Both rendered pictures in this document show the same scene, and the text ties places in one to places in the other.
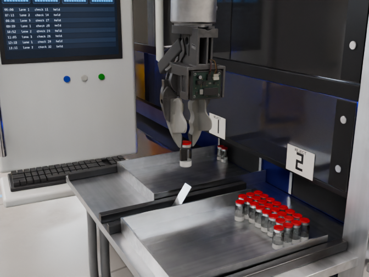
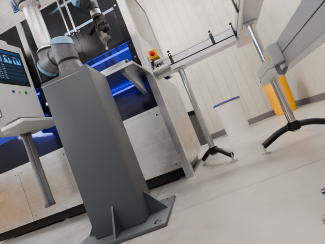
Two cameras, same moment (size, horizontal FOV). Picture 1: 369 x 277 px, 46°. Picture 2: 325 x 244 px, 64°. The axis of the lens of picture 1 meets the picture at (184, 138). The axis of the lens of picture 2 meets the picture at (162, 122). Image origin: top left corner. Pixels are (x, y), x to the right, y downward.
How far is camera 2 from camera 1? 169 cm
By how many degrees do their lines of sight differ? 52
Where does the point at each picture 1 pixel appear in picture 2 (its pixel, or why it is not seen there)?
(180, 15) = (96, 11)
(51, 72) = (7, 88)
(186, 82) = (104, 22)
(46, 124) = (10, 109)
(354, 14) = (121, 23)
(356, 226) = (145, 65)
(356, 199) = (142, 59)
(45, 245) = not seen: outside the picture
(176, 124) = (102, 36)
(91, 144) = not seen: hidden behind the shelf
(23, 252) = not seen: outside the picture
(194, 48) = (102, 17)
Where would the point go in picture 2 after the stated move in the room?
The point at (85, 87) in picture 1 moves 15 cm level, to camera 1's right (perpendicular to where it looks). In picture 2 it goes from (21, 96) to (39, 93)
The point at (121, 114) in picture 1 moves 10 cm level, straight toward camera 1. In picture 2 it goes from (37, 109) to (43, 104)
